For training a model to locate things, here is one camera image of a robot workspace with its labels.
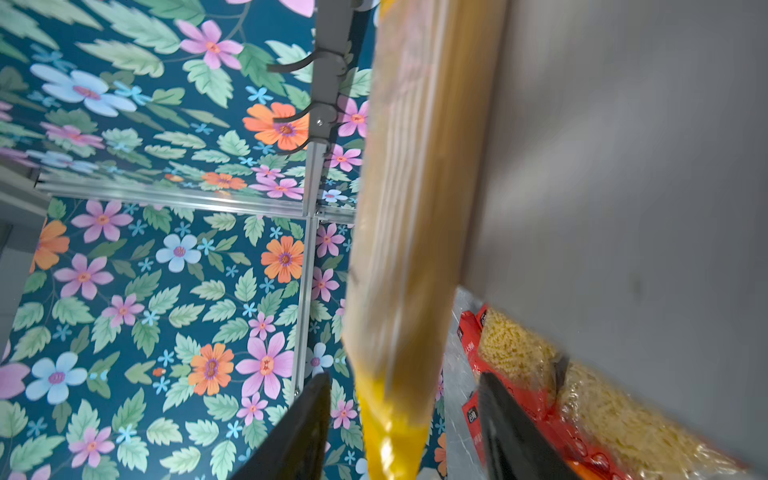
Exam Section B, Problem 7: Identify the black hook rail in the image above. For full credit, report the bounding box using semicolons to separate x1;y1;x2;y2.
267;0;362;155

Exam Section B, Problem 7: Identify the red fusilli pasta bag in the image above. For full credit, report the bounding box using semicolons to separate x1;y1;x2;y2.
457;305;570;420

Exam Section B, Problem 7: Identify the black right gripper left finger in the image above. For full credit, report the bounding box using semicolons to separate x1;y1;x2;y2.
232;373;332;480

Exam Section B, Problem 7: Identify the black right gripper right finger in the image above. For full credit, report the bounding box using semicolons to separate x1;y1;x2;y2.
478;373;579;480

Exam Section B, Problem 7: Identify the yellow spaghetti bag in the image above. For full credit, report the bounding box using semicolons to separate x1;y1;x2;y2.
342;1;507;479

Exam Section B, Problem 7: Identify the white two-tier shelf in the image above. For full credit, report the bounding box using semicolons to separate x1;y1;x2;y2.
461;1;767;474

